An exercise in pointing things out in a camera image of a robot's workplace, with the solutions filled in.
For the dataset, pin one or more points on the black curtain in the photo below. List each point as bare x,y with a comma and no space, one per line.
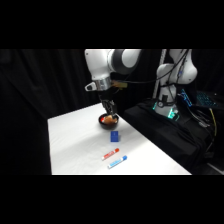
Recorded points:
40,86

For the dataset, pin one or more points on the green base light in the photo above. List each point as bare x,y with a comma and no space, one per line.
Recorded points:
173,115

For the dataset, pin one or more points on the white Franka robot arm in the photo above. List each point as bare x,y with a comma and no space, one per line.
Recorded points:
100,65

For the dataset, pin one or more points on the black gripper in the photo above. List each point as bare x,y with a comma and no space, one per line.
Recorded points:
107,100

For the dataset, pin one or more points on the blue lit keyboard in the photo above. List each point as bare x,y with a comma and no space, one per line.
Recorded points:
206,99

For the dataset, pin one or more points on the blue and white marker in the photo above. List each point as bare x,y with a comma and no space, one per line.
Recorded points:
117,161

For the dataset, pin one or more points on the tan wrist connector block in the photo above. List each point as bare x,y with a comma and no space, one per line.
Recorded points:
120,85

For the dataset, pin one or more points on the blue cube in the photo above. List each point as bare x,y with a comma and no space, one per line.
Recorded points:
115,136

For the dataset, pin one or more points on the black robot stand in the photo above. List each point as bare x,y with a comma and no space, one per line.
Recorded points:
166,133

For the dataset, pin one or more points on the small red object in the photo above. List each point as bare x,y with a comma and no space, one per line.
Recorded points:
101,118

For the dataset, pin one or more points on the black bowl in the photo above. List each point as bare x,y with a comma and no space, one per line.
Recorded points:
108,126

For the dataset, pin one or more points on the tan bread roll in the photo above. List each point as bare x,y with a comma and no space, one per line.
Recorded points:
108,120

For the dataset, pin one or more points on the red and white marker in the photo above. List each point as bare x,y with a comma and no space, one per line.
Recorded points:
110,154

